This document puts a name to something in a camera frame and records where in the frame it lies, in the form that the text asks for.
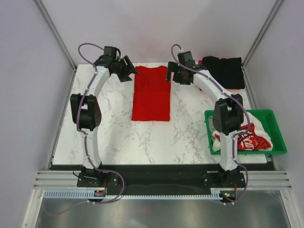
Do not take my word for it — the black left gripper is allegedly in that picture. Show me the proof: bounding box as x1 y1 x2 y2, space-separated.
113 57 140 84

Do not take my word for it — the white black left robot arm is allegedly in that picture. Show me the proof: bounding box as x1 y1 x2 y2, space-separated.
70 55 139 169

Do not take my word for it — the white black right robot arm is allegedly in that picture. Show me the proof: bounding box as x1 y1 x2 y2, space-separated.
166 62 245 187

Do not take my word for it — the folded black t-shirt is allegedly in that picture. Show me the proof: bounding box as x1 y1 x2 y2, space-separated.
201 56 246 90

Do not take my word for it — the grey t-shirt in bin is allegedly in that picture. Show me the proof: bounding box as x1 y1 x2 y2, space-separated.
208 115 215 132

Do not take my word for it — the green plastic bin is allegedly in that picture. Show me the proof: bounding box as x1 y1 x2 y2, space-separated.
204 109 287 155

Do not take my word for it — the white red printed t-shirt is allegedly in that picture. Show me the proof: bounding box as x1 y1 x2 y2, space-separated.
210 112 274 153

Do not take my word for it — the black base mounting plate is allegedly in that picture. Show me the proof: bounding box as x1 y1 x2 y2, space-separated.
77 164 246 188

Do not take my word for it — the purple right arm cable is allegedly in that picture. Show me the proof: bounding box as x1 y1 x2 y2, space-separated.
171 43 251 207

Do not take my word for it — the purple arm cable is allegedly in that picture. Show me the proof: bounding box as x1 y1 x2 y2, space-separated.
76 42 125 204
171 43 251 207

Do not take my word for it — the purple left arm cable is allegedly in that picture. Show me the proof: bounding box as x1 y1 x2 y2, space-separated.
76 42 125 204

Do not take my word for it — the aluminium frame post left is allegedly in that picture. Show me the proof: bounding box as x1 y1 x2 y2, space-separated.
33 0 77 71

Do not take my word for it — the aluminium frame post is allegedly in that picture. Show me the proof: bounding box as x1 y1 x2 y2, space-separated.
33 0 77 71
242 0 285 68

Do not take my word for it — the aluminium frame post right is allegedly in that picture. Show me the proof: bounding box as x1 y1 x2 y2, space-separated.
242 0 285 68

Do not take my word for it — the white slotted cable duct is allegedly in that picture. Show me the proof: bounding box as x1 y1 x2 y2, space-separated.
43 189 235 200

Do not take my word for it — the aluminium rail right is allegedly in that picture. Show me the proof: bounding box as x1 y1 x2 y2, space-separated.
242 170 293 190

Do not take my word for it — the aluminium rail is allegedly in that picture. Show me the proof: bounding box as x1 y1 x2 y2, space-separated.
33 170 81 190
242 170 293 190

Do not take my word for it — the aluminium rail left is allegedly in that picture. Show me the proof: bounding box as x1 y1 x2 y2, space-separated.
33 170 81 190

